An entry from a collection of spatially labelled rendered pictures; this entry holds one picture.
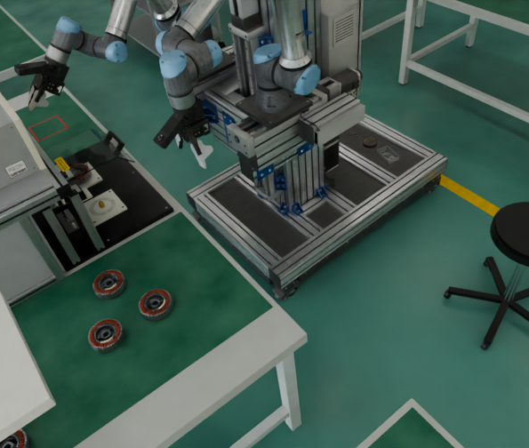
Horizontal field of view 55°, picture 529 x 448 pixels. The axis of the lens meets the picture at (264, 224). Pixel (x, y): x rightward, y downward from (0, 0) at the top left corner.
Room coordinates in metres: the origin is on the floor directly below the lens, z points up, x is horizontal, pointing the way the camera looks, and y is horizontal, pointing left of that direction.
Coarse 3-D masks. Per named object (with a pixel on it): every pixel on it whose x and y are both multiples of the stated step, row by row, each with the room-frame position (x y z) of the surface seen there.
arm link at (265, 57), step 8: (264, 48) 1.74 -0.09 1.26; (272, 48) 1.73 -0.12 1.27; (280, 48) 1.71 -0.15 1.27; (256, 56) 1.70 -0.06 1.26; (264, 56) 1.68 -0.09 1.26; (272, 56) 1.67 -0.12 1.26; (256, 64) 1.70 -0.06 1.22; (264, 64) 1.68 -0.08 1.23; (272, 64) 1.66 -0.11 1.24; (256, 72) 1.71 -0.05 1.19; (264, 72) 1.67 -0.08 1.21; (272, 72) 1.64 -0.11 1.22; (256, 80) 1.72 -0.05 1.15; (264, 80) 1.68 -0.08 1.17; (272, 80) 1.65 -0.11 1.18
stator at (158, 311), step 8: (144, 296) 1.05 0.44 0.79; (152, 296) 1.06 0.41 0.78; (160, 296) 1.05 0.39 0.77; (168, 296) 1.04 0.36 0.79; (144, 304) 1.02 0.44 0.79; (152, 304) 1.02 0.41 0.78; (160, 304) 1.02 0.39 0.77; (168, 304) 1.01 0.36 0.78; (144, 312) 0.99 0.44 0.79; (152, 312) 0.98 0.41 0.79; (160, 312) 0.98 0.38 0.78; (168, 312) 0.99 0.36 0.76; (152, 320) 0.97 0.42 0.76
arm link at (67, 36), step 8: (64, 16) 1.83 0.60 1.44; (64, 24) 1.79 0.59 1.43; (72, 24) 1.79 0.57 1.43; (56, 32) 1.79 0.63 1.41; (64, 32) 1.78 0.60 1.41; (72, 32) 1.78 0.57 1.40; (80, 32) 1.83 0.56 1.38; (56, 40) 1.77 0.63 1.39; (64, 40) 1.77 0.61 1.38; (72, 40) 1.78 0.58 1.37; (80, 40) 1.80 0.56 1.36; (56, 48) 1.76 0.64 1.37; (64, 48) 1.76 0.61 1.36; (72, 48) 1.79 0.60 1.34
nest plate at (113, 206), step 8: (104, 192) 1.63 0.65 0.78; (112, 192) 1.62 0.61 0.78; (96, 200) 1.59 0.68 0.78; (104, 200) 1.58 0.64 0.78; (112, 200) 1.57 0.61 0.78; (120, 200) 1.57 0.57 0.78; (88, 208) 1.55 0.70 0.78; (96, 208) 1.54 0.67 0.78; (104, 208) 1.53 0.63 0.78; (112, 208) 1.53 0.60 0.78; (120, 208) 1.52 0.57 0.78; (96, 216) 1.49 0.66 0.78; (104, 216) 1.48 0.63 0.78; (112, 216) 1.49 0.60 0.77; (96, 224) 1.45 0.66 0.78
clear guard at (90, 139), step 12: (84, 132) 1.66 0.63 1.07; (96, 132) 1.66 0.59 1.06; (60, 144) 1.61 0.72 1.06; (72, 144) 1.60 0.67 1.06; (84, 144) 1.59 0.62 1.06; (96, 144) 1.58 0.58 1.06; (108, 144) 1.58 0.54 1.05; (48, 156) 1.54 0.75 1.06; (72, 156) 1.52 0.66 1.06; (84, 156) 1.51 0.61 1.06; (96, 156) 1.50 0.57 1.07; (108, 156) 1.49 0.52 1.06; (120, 156) 1.50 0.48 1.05; (72, 168) 1.45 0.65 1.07; (84, 168) 1.44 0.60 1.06
